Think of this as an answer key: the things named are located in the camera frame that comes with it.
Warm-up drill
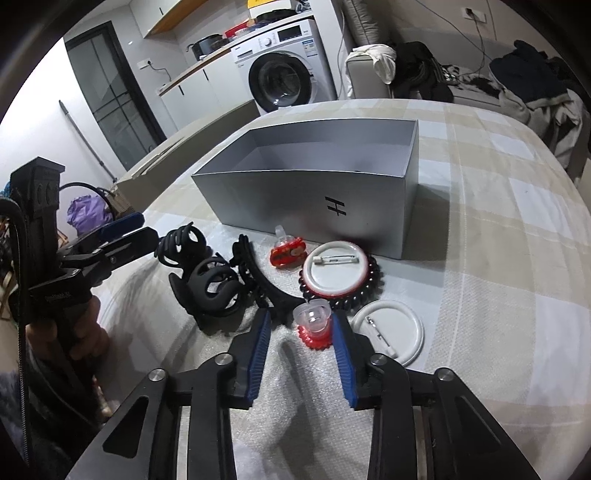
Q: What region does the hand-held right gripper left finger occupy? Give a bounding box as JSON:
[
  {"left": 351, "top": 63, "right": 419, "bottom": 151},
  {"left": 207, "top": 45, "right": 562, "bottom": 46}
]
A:
[{"left": 69, "top": 309, "right": 273, "bottom": 480}]

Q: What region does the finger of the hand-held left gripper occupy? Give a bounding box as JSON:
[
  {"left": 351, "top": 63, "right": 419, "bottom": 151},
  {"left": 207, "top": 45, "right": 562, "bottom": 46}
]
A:
[
  {"left": 59, "top": 212, "right": 145, "bottom": 260},
  {"left": 90, "top": 227, "right": 161, "bottom": 280}
]

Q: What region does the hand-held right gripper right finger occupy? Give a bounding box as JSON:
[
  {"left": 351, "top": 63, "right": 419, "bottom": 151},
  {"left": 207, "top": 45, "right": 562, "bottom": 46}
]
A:
[{"left": 329, "top": 310, "right": 541, "bottom": 480}]

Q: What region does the black hair claw clip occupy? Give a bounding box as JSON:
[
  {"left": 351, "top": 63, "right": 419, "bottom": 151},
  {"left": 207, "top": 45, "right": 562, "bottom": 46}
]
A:
[
  {"left": 154, "top": 223, "right": 213, "bottom": 278},
  {"left": 167, "top": 256, "right": 253, "bottom": 331}
]

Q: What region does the long black banana hair clip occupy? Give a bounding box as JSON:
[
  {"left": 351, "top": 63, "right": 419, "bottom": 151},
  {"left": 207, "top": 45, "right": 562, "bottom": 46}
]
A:
[{"left": 229, "top": 234, "right": 306, "bottom": 326}]

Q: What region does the black bead bracelet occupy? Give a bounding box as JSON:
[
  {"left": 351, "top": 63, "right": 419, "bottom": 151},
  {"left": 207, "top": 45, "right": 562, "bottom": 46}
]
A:
[{"left": 298, "top": 251, "right": 385, "bottom": 311}]

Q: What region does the red-edged white round pin badge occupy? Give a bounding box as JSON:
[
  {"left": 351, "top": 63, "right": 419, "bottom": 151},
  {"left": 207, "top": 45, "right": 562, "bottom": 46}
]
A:
[{"left": 302, "top": 240, "right": 370, "bottom": 299}]

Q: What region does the grey cardboard box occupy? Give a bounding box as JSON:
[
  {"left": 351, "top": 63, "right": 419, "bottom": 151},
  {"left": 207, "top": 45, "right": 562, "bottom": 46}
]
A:
[{"left": 191, "top": 119, "right": 420, "bottom": 260}]

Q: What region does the person's left forearm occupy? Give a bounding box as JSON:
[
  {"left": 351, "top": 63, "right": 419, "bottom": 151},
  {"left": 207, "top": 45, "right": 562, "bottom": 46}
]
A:
[{"left": 0, "top": 351, "right": 116, "bottom": 480}]

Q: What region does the person's left hand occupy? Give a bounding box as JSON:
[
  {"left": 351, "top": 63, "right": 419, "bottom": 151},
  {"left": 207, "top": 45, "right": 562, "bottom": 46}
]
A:
[{"left": 25, "top": 295, "right": 112, "bottom": 370}]

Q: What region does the purple plastic bag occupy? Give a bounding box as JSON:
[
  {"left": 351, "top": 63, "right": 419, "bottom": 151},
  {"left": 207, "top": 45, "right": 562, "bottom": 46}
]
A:
[{"left": 67, "top": 194, "right": 114, "bottom": 239}]

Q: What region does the grey pole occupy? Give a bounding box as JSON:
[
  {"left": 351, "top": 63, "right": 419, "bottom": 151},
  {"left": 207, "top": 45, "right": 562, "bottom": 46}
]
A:
[{"left": 58, "top": 99, "right": 114, "bottom": 184}]

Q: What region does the black framed glass door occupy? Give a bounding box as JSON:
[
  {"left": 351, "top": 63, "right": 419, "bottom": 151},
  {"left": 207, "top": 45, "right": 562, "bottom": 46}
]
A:
[{"left": 65, "top": 23, "right": 168, "bottom": 172}]

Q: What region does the white cabinet with wooden top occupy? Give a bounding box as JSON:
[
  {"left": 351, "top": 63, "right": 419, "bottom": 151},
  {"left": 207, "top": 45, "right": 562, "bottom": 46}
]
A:
[{"left": 158, "top": 44, "right": 260, "bottom": 133}]

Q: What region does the black cooking pot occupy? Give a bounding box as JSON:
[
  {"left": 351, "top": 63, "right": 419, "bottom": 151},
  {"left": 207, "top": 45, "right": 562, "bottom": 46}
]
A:
[{"left": 187, "top": 34, "right": 232, "bottom": 61}]

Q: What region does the plaid tablecloth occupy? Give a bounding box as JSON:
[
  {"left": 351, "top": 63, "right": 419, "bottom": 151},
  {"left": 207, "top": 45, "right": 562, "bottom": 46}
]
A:
[{"left": 90, "top": 98, "right": 591, "bottom": 480}]

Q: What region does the white washing machine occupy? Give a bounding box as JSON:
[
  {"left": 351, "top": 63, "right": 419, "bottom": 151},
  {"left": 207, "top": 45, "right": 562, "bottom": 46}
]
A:
[{"left": 231, "top": 18, "right": 339, "bottom": 116}]

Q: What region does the beige sofa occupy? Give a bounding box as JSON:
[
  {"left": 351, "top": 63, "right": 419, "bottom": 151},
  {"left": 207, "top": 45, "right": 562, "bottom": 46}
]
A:
[{"left": 345, "top": 46, "right": 513, "bottom": 108}]

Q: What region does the black striped garment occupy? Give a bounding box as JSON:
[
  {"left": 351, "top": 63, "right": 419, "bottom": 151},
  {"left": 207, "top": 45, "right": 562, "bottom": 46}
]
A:
[{"left": 394, "top": 41, "right": 456, "bottom": 103}]

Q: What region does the white garment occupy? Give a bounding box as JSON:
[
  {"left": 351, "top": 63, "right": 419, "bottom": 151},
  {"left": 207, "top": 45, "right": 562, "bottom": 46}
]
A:
[{"left": 352, "top": 44, "right": 398, "bottom": 86}]

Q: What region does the grey pillow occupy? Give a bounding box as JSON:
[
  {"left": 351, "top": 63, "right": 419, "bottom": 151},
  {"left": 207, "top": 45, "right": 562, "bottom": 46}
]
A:
[{"left": 342, "top": 0, "right": 403, "bottom": 48}]

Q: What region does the light grey jacket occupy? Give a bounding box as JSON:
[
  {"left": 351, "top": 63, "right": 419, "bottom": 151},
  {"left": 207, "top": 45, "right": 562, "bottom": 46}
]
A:
[{"left": 500, "top": 87, "right": 588, "bottom": 182}]

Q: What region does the dark clothes pile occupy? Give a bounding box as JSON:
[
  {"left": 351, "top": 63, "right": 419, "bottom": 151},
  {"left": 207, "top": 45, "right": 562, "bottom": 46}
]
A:
[{"left": 488, "top": 40, "right": 574, "bottom": 103}]

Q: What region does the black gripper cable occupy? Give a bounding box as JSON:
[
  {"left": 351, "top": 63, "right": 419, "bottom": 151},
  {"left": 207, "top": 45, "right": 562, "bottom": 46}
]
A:
[{"left": 59, "top": 182, "right": 117, "bottom": 217}]

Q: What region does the black power cable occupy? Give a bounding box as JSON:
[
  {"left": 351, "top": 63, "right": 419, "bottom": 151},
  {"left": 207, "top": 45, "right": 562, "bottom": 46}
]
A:
[{"left": 434, "top": 0, "right": 497, "bottom": 77}]

